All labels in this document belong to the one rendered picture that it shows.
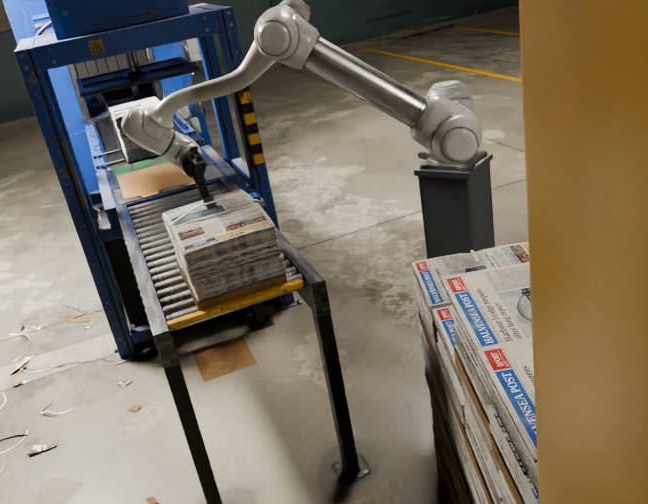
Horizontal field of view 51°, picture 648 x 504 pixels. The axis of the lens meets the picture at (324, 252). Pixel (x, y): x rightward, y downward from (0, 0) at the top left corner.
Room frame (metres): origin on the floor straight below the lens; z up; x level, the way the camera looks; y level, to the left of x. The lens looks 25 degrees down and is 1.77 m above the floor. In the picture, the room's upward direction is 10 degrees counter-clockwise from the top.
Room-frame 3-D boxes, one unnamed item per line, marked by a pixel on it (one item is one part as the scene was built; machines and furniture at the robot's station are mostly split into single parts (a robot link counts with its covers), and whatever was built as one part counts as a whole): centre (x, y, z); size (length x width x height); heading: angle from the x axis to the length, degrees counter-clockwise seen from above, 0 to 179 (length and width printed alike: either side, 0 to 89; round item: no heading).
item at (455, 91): (2.21, -0.49, 1.17); 0.18 x 0.16 x 0.22; 172
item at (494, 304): (1.15, -0.42, 1.06); 0.37 x 0.29 x 0.01; 90
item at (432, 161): (2.23, -0.48, 1.03); 0.22 x 0.18 x 0.06; 51
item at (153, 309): (2.39, 0.71, 0.74); 1.34 x 0.05 x 0.12; 17
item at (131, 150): (3.99, 0.92, 0.93); 0.38 x 0.30 x 0.26; 17
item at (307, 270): (2.54, 0.22, 0.74); 1.34 x 0.05 x 0.12; 17
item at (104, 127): (4.53, 1.08, 0.75); 1.53 x 0.64 x 0.10; 17
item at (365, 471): (1.92, 0.04, 0.01); 0.14 x 0.14 x 0.01; 17
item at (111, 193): (3.44, 0.76, 0.75); 0.70 x 0.65 x 0.10; 17
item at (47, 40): (3.44, 0.76, 1.50); 0.94 x 0.68 x 0.10; 107
